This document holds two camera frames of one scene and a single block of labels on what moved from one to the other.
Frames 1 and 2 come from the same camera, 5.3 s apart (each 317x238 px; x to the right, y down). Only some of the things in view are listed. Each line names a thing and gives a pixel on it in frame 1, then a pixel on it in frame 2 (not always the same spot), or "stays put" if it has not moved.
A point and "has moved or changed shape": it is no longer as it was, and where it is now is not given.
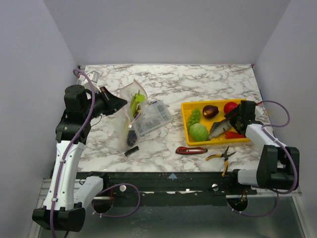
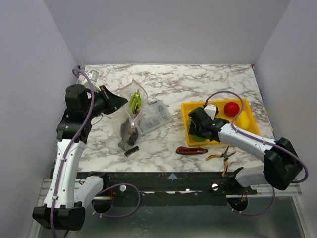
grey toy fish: [218, 128] has moved or changed shape
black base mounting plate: [195, 188] stays put
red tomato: [229, 106] stays put
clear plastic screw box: [154, 114] stays put
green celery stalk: [136, 98] has moved or changed shape
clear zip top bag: [135, 95] stays put
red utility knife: [187, 150] stays put
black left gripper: [113, 103] stays put
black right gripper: [242, 119] → [198, 122]
